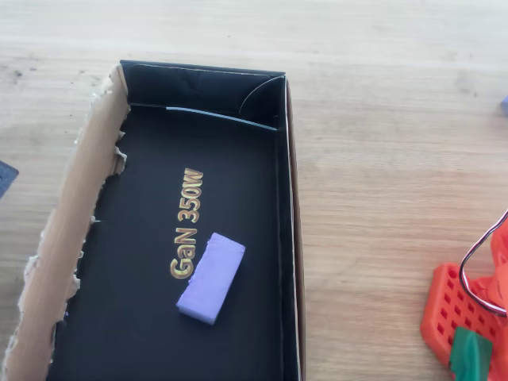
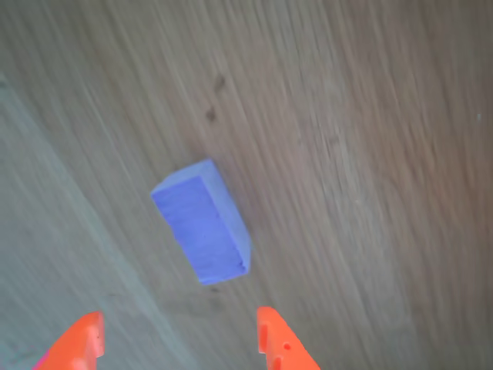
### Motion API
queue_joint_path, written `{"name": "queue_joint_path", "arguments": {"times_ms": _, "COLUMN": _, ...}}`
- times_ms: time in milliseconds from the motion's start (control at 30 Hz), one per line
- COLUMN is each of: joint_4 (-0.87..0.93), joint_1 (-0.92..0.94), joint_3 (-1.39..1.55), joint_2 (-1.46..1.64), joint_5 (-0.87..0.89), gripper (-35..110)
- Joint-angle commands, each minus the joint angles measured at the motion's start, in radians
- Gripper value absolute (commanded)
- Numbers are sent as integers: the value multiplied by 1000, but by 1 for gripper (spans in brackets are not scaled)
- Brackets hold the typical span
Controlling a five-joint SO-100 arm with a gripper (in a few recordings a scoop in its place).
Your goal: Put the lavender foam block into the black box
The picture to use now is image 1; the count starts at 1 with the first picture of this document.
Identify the purple rectangular block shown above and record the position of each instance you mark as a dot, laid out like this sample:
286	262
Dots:
210	278
505	106

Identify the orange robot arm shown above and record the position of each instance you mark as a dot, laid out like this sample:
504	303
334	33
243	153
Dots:
500	254

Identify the black cardboard box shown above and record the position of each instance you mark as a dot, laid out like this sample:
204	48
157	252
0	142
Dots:
158	158

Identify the dark flat object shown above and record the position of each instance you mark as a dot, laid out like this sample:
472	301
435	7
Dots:
6	178

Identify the green clamp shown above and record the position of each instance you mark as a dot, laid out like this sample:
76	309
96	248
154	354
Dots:
470	353

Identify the orange perforated base plate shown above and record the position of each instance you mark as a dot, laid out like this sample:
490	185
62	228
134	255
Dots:
430	329

